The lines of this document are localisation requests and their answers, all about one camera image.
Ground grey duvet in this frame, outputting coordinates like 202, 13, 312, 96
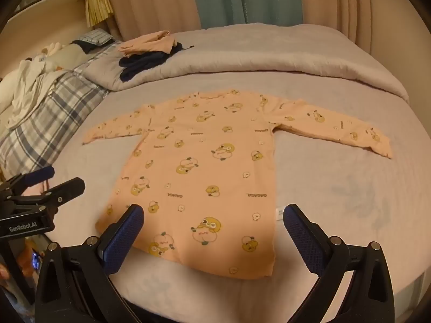
82, 20, 409, 103

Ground dark cloth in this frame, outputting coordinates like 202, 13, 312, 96
71, 40, 99, 54

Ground peach printed long-sleeve shirt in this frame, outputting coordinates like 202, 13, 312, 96
82, 89, 394, 280

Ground light grey bed sheet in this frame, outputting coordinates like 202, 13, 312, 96
0, 71, 428, 310

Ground yellow hanging paper strips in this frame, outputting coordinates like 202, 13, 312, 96
84, 0, 114, 27

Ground white crumpled cloth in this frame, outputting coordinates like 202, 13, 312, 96
0, 59, 64, 130

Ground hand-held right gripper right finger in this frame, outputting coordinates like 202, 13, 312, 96
283, 203, 396, 323

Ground blue plaid blanket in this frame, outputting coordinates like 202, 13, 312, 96
0, 45, 122, 179

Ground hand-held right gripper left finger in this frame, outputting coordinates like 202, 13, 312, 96
35, 203, 145, 323

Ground blue plaid pillow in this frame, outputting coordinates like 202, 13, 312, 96
79, 29, 115, 46

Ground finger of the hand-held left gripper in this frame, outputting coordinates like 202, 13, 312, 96
10, 177, 86, 210
0, 166, 55, 196

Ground peach curtain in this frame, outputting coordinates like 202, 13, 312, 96
301, 0, 398, 58
101, 0, 203, 41

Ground cream pillow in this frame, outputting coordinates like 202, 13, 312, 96
42, 42, 87, 73

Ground folded peach garment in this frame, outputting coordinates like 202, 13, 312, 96
117, 30, 176, 58

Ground dark navy garment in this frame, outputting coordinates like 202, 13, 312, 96
119, 42, 195, 83

